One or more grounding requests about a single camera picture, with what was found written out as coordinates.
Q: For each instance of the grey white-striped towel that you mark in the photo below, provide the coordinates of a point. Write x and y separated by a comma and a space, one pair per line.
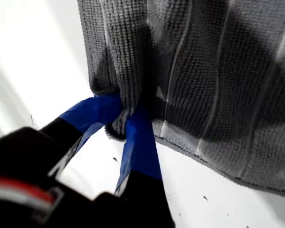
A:
204, 95

